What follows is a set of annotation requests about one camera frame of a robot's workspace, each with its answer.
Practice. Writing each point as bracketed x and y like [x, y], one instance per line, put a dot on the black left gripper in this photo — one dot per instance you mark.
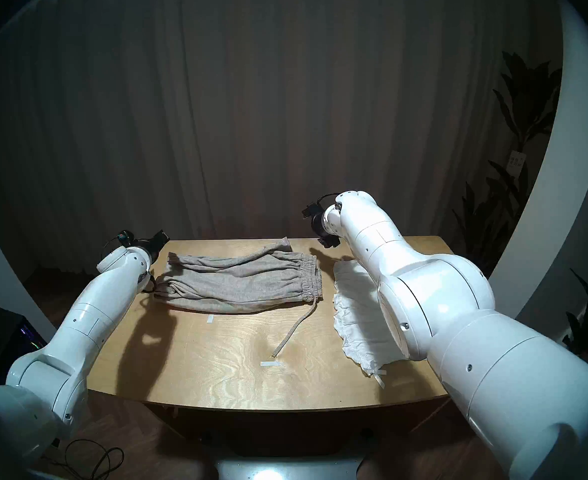
[155, 241]

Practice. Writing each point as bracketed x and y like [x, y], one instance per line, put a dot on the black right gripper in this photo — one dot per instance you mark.
[316, 219]

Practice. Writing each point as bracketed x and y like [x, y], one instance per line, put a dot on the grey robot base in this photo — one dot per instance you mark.
[284, 471]

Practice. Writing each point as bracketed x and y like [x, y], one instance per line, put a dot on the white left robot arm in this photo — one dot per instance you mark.
[89, 314]

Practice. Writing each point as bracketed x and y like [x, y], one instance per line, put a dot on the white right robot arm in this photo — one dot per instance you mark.
[474, 334]

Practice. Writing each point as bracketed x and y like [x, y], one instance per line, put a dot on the white frilled shorts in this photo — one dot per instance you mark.
[359, 324]

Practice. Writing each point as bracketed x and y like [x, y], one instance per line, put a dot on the beige pleated curtain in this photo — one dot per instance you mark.
[284, 109]

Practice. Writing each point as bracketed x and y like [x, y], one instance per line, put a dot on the long white tape strip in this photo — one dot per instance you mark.
[271, 364]

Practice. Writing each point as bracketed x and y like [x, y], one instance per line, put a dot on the black computer tower with lights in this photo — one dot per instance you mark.
[24, 329]

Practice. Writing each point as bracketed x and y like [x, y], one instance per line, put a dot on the white paper plant tag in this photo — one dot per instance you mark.
[516, 163]

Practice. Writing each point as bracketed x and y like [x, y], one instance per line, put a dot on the tall dark leafy plant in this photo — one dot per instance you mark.
[526, 99]

